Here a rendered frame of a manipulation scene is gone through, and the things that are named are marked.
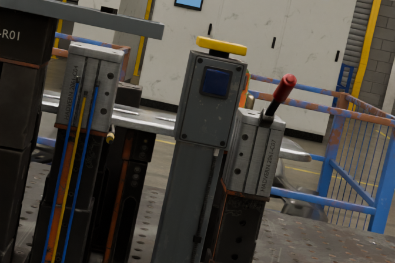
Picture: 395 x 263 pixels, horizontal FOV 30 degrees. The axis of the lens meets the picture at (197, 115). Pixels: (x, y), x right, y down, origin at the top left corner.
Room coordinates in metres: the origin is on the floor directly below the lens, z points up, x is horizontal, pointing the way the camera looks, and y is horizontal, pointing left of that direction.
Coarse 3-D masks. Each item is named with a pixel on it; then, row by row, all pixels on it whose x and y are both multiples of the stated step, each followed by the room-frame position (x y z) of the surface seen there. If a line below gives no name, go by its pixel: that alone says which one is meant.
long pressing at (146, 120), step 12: (48, 96) 1.26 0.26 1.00; (48, 108) 1.16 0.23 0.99; (120, 108) 1.29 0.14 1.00; (132, 108) 1.32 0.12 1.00; (120, 120) 1.17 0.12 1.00; (132, 120) 1.17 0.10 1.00; (144, 120) 1.18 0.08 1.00; (156, 120) 1.23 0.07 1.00; (168, 120) 1.28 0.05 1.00; (156, 132) 1.17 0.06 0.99; (168, 132) 1.17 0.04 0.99; (288, 144) 1.28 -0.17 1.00; (288, 156) 1.19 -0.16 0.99; (300, 156) 1.20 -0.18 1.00
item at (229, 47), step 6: (198, 36) 0.95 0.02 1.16; (198, 42) 0.92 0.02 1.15; (204, 42) 0.90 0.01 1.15; (210, 42) 0.91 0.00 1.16; (216, 42) 0.91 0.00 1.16; (222, 42) 0.91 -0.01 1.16; (228, 42) 0.93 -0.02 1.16; (210, 48) 0.91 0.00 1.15; (216, 48) 0.91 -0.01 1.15; (222, 48) 0.91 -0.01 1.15; (228, 48) 0.91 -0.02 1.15; (234, 48) 0.91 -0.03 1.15; (240, 48) 0.91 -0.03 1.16; (246, 48) 0.91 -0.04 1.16; (210, 54) 0.93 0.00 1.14; (216, 54) 0.92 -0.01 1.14; (222, 54) 0.92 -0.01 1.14; (228, 54) 0.93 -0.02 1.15; (240, 54) 0.91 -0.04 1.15
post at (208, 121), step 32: (192, 64) 0.90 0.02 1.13; (224, 64) 0.90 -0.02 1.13; (192, 96) 0.90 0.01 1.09; (224, 96) 0.90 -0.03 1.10; (192, 128) 0.90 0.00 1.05; (224, 128) 0.91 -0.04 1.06; (192, 160) 0.91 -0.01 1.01; (192, 192) 0.91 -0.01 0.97; (160, 224) 0.92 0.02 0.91; (192, 224) 0.91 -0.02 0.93; (160, 256) 0.91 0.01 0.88; (192, 256) 0.91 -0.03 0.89
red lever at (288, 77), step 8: (280, 80) 0.98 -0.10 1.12; (288, 80) 0.96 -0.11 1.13; (296, 80) 0.97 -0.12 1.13; (280, 88) 0.97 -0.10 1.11; (288, 88) 0.96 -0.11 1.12; (280, 96) 0.99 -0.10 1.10; (272, 104) 1.02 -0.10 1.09; (264, 112) 1.06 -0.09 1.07; (272, 112) 1.04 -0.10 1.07; (264, 120) 1.05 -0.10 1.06; (272, 120) 1.05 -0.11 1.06
